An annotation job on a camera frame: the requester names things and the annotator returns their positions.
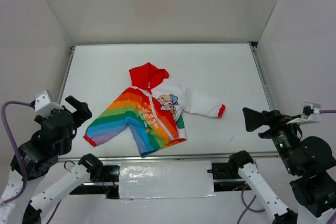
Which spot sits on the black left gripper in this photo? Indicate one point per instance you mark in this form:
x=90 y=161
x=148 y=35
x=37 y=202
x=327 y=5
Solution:
x=67 y=116

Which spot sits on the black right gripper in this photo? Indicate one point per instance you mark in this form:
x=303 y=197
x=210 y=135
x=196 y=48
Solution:
x=269 y=120

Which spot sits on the rainbow and white kids jacket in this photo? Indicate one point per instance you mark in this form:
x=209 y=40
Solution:
x=152 y=109

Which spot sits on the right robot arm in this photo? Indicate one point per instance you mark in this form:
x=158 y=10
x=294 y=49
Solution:
x=307 y=160

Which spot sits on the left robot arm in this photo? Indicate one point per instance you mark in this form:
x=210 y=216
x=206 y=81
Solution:
x=33 y=160

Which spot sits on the white foil covered panel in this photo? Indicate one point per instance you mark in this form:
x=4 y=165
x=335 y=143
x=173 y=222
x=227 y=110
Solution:
x=165 y=180

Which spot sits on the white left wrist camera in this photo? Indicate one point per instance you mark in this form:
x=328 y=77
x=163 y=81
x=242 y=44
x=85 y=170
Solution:
x=44 y=104

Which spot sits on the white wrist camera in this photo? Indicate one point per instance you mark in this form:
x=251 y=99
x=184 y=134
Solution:
x=44 y=104
x=310 y=114

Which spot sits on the aluminium table frame rail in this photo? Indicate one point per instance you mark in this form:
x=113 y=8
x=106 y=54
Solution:
x=97 y=74

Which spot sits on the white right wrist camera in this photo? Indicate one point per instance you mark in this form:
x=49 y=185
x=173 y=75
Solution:
x=310 y=114

